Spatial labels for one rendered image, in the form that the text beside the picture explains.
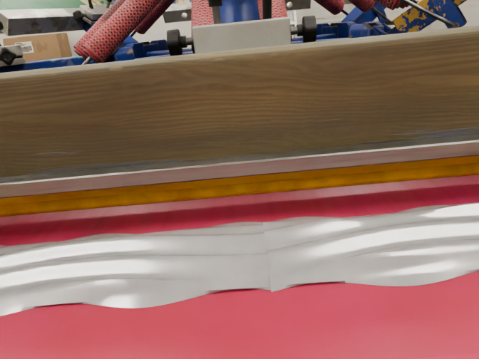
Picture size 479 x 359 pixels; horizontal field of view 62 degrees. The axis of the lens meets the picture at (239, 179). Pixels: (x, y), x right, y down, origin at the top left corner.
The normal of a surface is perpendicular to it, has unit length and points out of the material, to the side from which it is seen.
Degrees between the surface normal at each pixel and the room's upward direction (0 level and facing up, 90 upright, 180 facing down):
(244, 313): 0
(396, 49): 90
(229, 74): 90
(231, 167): 90
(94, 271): 28
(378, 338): 0
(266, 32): 90
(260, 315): 0
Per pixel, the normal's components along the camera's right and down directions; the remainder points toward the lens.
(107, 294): -0.09, -0.47
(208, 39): 0.00, 0.37
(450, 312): -0.09, -0.93
